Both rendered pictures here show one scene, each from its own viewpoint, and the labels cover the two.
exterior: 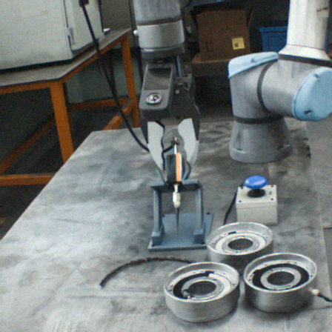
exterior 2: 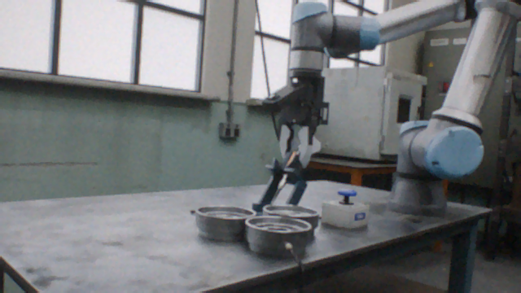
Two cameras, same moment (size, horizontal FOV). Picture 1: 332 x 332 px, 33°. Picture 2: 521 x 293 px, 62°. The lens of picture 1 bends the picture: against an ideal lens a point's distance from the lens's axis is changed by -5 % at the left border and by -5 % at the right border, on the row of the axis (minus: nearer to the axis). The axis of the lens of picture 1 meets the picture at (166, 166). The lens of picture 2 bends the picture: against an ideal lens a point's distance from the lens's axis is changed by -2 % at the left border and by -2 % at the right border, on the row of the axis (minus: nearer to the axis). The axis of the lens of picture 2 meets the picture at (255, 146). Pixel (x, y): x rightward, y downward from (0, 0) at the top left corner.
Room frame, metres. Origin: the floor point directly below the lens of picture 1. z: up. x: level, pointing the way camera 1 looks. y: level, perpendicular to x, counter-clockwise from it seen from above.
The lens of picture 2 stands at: (0.06, -0.48, 1.00)
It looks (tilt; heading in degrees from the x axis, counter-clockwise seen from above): 3 degrees down; 33
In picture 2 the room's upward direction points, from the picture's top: 4 degrees clockwise
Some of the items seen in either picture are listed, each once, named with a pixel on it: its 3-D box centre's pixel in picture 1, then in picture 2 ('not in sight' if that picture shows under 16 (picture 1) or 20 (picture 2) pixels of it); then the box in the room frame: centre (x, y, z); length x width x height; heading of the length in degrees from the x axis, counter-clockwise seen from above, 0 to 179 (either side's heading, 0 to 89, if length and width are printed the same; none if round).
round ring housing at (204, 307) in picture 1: (202, 292); (225, 222); (0.69, -0.03, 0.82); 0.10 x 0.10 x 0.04
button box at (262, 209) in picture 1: (257, 203); (347, 212); (0.94, -0.15, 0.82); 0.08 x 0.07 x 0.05; 168
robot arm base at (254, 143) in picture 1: (260, 131); (418, 191); (1.26, -0.22, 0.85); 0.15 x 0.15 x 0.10
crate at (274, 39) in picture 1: (295, 36); not in sight; (4.26, -1.11, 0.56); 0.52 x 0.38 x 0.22; 75
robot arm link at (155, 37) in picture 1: (158, 35); (305, 63); (0.97, -0.02, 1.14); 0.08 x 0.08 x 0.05
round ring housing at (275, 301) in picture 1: (281, 282); (277, 235); (0.68, -0.14, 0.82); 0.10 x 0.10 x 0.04
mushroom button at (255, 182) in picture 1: (256, 191); (346, 201); (0.94, -0.15, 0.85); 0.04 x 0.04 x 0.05
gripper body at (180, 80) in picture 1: (167, 80); (305, 99); (0.97, -0.02, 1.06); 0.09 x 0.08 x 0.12; 169
